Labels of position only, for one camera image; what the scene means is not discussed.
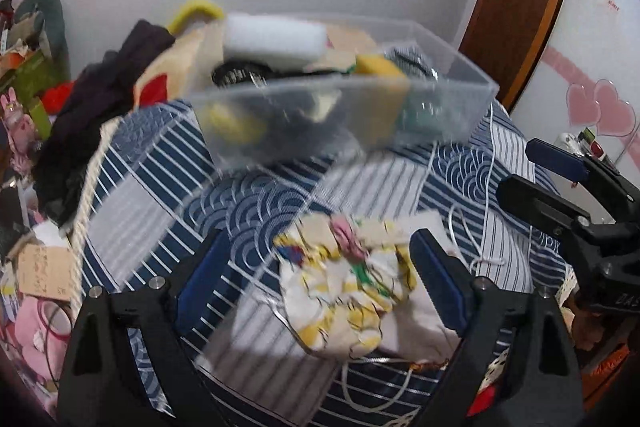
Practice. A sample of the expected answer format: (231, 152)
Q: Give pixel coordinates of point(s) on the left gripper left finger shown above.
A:
(100, 383)

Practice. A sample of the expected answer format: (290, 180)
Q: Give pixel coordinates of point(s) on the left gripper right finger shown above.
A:
(540, 383)

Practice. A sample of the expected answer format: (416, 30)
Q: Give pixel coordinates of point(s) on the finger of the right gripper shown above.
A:
(543, 210)
(618, 196)

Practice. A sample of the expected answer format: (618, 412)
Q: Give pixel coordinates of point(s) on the white face mask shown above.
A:
(419, 336)

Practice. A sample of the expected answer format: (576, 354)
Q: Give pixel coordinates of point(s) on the brown cardboard piece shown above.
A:
(46, 272)

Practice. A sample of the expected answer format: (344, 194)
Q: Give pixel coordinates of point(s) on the pink rabbit plush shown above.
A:
(21, 130)

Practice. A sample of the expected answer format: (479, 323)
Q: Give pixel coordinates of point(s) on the clear plastic storage bin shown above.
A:
(316, 116)

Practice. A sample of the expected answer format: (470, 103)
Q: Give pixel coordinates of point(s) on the white foam block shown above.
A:
(278, 42)

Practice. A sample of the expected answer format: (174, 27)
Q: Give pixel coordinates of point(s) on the dark clothes pile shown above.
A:
(101, 92)

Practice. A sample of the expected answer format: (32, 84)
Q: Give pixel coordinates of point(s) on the green cardboard box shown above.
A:
(30, 80)

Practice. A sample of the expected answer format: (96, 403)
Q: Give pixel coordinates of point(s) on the black white fabric item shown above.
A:
(231, 73)

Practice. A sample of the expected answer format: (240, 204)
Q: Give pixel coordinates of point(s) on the yellow fuzzy headband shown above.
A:
(191, 10)

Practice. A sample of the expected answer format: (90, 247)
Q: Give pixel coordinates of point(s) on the green dinosaur plush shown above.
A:
(42, 23)

